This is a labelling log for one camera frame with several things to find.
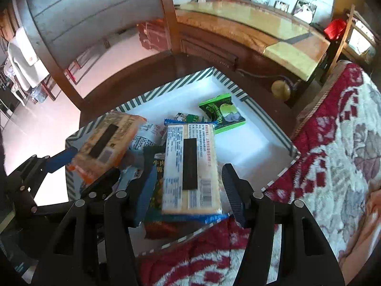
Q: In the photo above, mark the small photo frame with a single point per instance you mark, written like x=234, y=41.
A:
x=281, y=6

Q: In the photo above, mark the dark red snack packet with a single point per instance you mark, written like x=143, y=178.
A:
x=160, y=229

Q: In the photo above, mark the dark green cracker packet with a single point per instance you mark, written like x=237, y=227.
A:
x=156, y=184

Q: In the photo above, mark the small pale green packet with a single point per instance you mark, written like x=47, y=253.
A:
x=186, y=117

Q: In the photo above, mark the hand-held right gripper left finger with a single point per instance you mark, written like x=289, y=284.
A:
x=145, y=196

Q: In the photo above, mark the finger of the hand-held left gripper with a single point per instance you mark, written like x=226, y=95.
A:
x=101, y=182
x=59, y=159

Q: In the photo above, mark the gold round knob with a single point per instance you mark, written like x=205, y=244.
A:
x=280, y=90

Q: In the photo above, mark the red gift bag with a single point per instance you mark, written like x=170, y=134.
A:
x=335, y=29

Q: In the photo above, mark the large photo frame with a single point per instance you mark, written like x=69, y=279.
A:
x=304, y=9

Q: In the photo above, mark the wooden dining table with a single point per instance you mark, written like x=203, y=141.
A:
x=238, y=20

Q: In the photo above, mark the orange cracker packet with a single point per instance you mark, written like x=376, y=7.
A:
x=119, y=137

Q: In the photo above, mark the white cloth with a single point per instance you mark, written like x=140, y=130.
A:
x=22, y=59

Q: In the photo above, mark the bright green snack packet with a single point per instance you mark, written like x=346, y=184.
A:
x=223, y=113

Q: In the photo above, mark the wooden chair grey back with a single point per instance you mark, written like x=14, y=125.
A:
x=89, y=15

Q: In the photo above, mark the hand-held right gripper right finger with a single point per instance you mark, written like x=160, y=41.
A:
x=235, y=196

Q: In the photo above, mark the green white striped box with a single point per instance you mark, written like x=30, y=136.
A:
x=259, y=146

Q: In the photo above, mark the wooden rack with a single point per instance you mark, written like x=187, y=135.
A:
x=346, y=29

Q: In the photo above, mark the blue white cracker packet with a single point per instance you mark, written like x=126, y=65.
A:
x=175, y=161

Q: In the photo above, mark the red floral blanket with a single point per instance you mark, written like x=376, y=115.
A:
x=327, y=155

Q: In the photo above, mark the white snack packet red label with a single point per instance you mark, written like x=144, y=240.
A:
x=147, y=134

